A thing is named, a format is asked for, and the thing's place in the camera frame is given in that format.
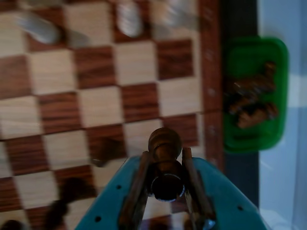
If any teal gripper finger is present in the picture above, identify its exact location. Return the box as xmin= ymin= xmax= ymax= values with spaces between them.
xmin=74 ymin=150 xmax=152 ymax=230
xmin=181 ymin=147 xmax=270 ymax=230

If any dark wooden pawn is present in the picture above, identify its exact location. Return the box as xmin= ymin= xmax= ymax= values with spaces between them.
xmin=147 ymin=127 xmax=187 ymax=202
xmin=262 ymin=61 xmax=278 ymax=79
xmin=0 ymin=219 xmax=27 ymax=230

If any dark wooden queen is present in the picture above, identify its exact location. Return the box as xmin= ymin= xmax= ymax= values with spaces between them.
xmin=45 ymin=176 xmax=97 ymax=230

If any dark wooden knight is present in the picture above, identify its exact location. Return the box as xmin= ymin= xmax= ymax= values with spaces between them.
xmin=236 ymin=102 xmax=279 ymax=129

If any green plastic tray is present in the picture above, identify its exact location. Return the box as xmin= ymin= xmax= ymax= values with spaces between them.
xmin=222 ymin=35 xmax=289 ymax=154

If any wooden chessboard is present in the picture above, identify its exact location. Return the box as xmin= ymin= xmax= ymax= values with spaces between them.
xmin=0 ymin=0 xmax=225 ymax=230

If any light wooden pawn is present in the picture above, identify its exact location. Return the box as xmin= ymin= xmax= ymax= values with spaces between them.
xmin=12 ymin=9 xmax=63 ymax=46
xmin=116 ymin=0 xmax=145 ymax=38
xmin=153 ymin=0 xmax=200 ymax=30

